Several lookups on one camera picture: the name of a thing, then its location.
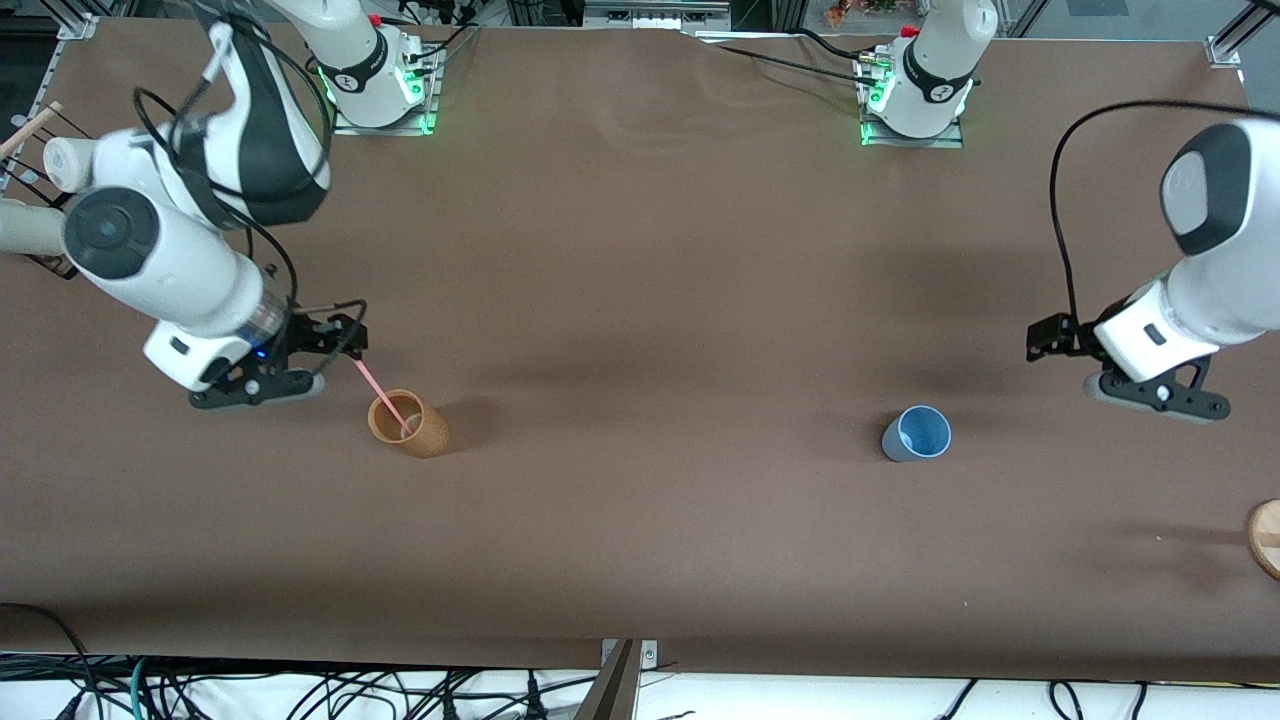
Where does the pink chopstick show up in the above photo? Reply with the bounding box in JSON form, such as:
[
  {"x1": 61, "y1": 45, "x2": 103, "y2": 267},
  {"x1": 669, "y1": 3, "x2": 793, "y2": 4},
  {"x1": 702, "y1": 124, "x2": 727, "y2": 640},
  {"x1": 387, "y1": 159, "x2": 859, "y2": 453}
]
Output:
[{"x1": 352, "y1": 358, "x2": 413, "y2": 436}]

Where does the dark camera post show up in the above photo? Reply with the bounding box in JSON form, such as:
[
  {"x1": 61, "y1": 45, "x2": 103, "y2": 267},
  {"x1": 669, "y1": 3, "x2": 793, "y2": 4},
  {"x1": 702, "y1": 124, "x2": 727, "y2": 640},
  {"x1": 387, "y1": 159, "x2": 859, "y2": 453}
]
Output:
[{"x1": 575, "y1": 640, "x2": 641, "y2": 720}]

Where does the black cup rack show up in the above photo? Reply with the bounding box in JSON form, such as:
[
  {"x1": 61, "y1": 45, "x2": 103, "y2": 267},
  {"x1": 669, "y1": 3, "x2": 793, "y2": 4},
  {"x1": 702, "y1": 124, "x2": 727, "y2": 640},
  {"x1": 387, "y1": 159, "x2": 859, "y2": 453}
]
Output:
[{"x1": 0, "y1": 100, "x2": 83, "y2": 281}]

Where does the wooden rack stick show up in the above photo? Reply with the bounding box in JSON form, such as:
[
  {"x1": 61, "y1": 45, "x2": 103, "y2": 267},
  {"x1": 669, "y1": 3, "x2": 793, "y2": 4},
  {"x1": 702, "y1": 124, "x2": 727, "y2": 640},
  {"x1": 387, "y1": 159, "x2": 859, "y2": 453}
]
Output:
[{"x1": 0, "y1": 101, "x2": 63, "y2": 161}]

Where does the round wooden board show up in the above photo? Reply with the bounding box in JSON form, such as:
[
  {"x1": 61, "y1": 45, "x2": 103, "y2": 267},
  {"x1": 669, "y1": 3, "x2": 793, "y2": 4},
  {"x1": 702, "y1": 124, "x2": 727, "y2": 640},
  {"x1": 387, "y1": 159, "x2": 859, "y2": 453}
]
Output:
[{"x1": 1246, "y1": 498, "x2": 1280, "y2": 581}]

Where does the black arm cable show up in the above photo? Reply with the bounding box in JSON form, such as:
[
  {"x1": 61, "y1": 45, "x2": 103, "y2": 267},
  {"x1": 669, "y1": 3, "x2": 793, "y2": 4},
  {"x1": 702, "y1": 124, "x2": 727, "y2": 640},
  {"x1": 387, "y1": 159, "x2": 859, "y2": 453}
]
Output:
[
  {"x1": 133, "y1": 20, "x2": 368, "y2": 376},
  {"x1": 1050, "y1": 98, "x2": 1280, "y2": 326}
]

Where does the silver metal profile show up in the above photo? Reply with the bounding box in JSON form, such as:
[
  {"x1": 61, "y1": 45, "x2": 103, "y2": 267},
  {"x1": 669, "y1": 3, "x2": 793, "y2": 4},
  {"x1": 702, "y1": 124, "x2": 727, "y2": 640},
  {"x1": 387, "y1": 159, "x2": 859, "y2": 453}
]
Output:
[{"x1": 583, "y1": 0, "x2": 733, "y2": 31}]

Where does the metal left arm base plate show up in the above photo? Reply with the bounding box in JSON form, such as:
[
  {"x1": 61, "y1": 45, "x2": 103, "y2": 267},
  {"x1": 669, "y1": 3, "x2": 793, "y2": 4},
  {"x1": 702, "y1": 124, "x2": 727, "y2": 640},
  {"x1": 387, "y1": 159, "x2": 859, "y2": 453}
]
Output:
[{"x1": 858, "y1": 50, "x2": 966, "y2": 149}]

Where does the blue cup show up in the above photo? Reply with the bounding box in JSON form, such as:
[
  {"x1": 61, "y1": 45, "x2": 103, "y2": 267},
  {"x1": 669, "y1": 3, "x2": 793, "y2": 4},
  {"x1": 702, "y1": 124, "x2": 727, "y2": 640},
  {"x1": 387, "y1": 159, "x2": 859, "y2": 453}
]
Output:
[{"x1": 881, "y1": 404, "x2": 953, "y2": 464}]

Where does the white cup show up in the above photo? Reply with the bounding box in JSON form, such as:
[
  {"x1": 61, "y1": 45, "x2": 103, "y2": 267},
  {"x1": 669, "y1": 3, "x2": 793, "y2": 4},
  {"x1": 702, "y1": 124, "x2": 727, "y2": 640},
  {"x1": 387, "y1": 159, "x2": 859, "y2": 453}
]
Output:
[
  {"x1": 0, "y1": 198, "x2": 71, "y2": 256},
  {"x1": 43, "y1": 137, "x2": 101, "y2": 196}
]

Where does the brown cup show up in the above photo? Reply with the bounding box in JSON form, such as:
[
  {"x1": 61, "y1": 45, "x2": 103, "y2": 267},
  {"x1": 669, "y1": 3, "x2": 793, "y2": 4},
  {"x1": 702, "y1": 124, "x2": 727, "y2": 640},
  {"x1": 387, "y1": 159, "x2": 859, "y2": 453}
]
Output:
[{"x1": 367, "y1": 388, "x2": 451, "y2": 459}]

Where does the black table cable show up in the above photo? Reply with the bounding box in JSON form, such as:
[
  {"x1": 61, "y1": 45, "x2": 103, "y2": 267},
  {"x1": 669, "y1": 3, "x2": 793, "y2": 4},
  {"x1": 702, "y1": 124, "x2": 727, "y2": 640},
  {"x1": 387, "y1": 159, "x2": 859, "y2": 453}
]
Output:
[{"x1": 700, "y1": 28, "x2": 886, "y2": 91}]

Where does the black looped floor cable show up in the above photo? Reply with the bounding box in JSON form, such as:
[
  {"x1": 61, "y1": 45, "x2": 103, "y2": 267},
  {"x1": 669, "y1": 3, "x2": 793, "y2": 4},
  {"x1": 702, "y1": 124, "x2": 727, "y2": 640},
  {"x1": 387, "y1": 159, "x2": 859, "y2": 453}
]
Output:
[{"x1": 0, "y1": 602, "x2": 99, "y2": 720}]

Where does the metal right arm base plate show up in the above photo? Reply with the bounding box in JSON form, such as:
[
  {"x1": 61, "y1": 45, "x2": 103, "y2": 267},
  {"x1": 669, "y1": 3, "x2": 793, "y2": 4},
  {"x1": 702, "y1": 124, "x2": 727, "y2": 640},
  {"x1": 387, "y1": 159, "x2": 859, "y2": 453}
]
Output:
[{"x1": 332, "y1": 45, "x2": 441, "y2": 136}]

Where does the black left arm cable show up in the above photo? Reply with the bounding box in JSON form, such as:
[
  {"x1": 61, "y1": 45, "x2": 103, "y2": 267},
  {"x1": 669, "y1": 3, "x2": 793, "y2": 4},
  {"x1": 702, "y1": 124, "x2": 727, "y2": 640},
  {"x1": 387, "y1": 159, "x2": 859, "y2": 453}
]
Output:
[{"x1": 1050, "y1": 98, "x2": 1280, "y2": 326}]

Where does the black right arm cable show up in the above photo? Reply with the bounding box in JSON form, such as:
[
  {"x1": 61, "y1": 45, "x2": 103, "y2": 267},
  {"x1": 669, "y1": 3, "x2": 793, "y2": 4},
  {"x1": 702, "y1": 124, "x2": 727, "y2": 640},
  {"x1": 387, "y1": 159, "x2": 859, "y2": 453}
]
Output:
[{"x1": 133, "y1": 20, "x2": 368, "y2": 376}]

